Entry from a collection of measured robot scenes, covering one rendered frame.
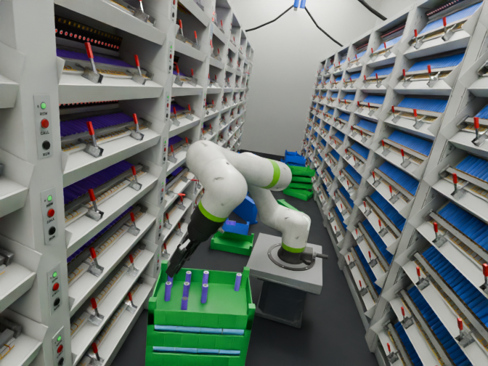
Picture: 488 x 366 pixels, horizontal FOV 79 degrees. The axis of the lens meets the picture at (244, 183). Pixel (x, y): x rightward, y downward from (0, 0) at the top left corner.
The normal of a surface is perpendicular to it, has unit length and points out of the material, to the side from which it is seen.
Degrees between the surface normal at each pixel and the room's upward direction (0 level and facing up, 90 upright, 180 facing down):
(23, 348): 19
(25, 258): 90
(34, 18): 90
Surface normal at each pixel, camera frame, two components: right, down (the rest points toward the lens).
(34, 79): 0.98, 0.17
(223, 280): 0.07, 0.32
